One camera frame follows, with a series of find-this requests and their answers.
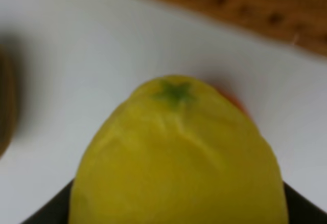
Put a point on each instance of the yellow lemon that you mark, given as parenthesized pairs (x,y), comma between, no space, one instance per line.
(178,151)

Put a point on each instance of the orange fruit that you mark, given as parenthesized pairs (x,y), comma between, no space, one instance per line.
(234,100)

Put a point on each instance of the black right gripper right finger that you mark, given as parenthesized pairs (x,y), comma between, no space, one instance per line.
(302,211)

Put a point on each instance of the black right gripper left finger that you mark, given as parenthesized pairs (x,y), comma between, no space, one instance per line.
(55,211)

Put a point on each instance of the brown kiwi fruit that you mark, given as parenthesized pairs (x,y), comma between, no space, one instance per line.
(9,95)

